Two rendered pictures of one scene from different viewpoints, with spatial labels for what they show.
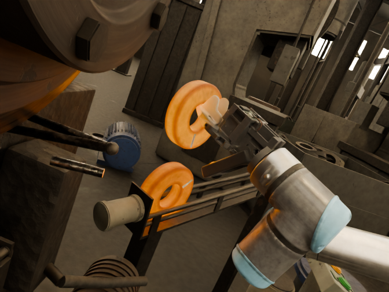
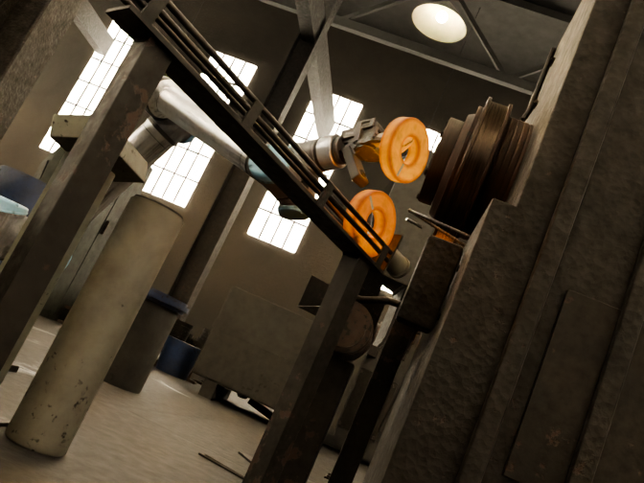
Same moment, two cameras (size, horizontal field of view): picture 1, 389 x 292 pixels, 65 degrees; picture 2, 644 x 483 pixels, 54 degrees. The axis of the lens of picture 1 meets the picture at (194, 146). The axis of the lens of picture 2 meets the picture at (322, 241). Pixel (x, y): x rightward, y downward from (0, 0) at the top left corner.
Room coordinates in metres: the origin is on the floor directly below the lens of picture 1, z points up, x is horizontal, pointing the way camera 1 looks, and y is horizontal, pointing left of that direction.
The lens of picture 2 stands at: (2.08, 0.15, 0.30)
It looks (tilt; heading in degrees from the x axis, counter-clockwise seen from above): 13 degrees up; 189
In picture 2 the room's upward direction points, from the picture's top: 24 degrees clockwise
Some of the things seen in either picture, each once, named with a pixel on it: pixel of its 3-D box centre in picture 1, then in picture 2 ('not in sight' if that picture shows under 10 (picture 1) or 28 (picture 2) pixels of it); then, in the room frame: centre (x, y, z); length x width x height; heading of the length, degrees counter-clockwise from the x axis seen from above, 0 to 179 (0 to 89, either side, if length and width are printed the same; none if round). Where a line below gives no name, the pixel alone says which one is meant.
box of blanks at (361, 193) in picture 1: (311, 190); not in sight; (2.64, -1.12, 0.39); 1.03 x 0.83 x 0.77; 104
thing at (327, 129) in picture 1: (321, 153); not in sight; (4.28, -1.69, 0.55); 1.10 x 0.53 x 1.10; 19
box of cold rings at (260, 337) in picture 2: not in sight; (283, 366); (-2.56, -0.46, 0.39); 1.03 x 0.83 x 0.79; 93
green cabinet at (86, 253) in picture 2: not in sight; (75, 223); (-2.73, -2.50, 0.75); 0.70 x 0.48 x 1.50; 179
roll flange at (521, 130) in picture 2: not in sight; (494, 182); (0.20, 0.28, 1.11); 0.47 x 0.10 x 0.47; 179
